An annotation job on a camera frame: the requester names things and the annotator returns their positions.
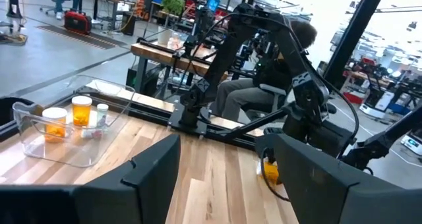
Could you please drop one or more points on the clear plastic bin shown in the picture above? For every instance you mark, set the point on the clear plastic bin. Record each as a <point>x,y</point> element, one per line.
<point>82,151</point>

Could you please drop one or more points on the office chair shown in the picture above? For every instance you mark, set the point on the office chair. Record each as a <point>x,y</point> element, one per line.
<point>273,90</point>

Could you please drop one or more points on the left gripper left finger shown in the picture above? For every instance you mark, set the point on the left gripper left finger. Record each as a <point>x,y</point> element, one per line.
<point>148,184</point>

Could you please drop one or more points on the black upright post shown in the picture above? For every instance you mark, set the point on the black upright post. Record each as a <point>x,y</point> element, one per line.
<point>356,36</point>

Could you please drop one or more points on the wooden workbench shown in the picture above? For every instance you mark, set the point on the wooden workbench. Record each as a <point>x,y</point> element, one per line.
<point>155,52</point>

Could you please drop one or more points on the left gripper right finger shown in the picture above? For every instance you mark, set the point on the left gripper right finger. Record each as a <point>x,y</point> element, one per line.
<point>329,197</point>

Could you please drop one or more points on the orange pill bottle white cap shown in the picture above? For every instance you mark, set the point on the orange pill bottle white cap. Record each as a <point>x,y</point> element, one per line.
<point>54,113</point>
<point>271,173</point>
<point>81,113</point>

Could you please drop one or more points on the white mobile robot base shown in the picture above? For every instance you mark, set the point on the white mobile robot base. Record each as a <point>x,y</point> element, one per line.
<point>374,103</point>

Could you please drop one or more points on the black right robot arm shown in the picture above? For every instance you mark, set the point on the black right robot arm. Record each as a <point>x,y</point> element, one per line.
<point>230,46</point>

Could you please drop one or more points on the black slanted strut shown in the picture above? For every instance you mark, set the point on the black slanted strut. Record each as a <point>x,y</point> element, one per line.
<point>379,145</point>

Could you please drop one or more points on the blue lit screen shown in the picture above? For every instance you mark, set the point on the blue lit screen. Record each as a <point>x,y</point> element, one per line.
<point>213,1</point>

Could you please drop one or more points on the red tool case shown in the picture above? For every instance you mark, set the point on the red tool case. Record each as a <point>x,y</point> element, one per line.
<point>77,21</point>

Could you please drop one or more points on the green potted plant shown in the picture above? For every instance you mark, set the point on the green potted plant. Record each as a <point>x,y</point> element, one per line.
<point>171,1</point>

